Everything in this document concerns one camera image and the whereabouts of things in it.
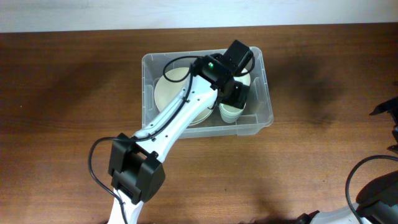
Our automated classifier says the cream white cup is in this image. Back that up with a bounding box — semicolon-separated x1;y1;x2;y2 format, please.
219;103;244;123

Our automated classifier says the white small bowl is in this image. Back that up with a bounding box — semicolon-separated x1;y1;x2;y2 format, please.
234;68;251;86

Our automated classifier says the beige plate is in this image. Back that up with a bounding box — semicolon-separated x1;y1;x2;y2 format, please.
189;108;213;126
154;67;215;125

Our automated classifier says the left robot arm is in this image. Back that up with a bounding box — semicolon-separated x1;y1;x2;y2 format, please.
108;40;255;223

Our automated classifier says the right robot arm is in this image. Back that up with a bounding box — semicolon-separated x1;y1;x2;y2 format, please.
293;155;397;224

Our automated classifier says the clear plastic storage bin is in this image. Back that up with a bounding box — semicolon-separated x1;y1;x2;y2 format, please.
142;47;274;139

